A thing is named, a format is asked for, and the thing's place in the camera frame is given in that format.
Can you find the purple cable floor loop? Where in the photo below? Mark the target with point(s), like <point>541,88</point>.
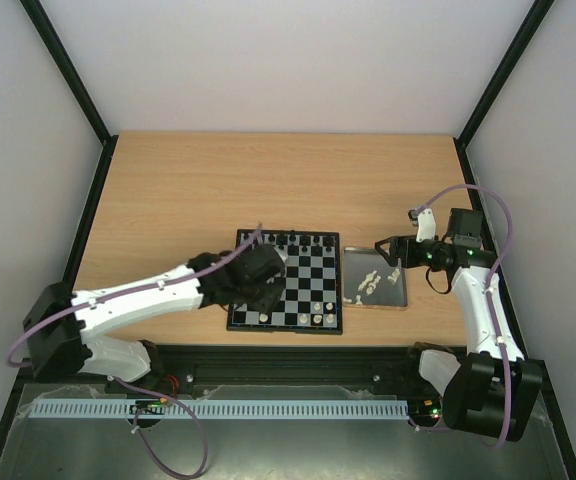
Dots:
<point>179,448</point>

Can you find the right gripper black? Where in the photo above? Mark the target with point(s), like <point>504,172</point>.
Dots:
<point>396,250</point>

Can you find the black frame post right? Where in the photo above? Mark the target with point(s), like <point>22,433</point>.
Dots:
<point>520,42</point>

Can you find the metal tray wooden rim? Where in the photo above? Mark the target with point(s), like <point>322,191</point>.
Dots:
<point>390,292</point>

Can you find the black frame post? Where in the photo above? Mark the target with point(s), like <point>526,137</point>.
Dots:
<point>520,42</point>
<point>54,45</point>

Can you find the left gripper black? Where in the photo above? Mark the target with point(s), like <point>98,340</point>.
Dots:
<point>266,303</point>

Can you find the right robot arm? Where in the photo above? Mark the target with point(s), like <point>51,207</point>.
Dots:
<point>492,391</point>

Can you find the white king in tray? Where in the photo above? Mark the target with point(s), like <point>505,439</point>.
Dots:
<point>370,282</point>

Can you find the black rook right corner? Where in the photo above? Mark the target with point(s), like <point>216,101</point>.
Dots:
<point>329,242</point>

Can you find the white slotted cable duct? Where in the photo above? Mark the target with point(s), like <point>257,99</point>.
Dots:
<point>98,408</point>

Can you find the black frame post left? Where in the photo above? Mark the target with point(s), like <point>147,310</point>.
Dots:
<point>54,45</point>

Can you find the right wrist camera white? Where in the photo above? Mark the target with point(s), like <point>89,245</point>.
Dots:
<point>424,221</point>

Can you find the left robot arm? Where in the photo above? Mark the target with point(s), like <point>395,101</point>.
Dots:
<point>69,332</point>

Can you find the black white chessboard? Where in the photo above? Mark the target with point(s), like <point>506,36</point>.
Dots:
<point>313,274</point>

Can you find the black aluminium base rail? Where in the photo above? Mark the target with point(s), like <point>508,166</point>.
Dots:
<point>188,370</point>

